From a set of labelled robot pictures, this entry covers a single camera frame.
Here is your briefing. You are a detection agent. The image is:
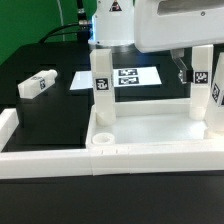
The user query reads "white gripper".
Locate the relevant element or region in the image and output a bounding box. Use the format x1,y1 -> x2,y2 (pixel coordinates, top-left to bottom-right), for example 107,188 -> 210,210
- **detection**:
134,0 -> 224,84

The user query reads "white desk top tray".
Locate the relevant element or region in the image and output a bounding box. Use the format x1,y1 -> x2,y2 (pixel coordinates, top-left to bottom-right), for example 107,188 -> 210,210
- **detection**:
86,98 -> 224,148

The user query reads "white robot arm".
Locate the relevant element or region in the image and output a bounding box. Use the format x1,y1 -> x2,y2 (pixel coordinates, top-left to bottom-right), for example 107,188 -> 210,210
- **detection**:
89,0 -> 224,83

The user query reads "fiducial marker sheet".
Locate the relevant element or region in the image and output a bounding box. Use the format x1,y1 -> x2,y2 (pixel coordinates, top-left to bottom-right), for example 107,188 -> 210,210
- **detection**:
70,67 -> 162,90

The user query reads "black cable bundle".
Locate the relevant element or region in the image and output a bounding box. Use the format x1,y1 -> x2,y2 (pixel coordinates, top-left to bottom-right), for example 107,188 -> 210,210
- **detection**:
38,19 -> 93,44

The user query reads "white cable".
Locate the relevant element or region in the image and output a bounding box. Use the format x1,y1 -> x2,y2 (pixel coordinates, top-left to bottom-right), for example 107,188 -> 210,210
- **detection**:
57,0 -> 66,42

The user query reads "white obstacle fence frame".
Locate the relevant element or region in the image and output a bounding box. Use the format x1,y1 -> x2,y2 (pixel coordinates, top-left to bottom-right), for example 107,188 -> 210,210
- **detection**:
0,109 -> 224,179

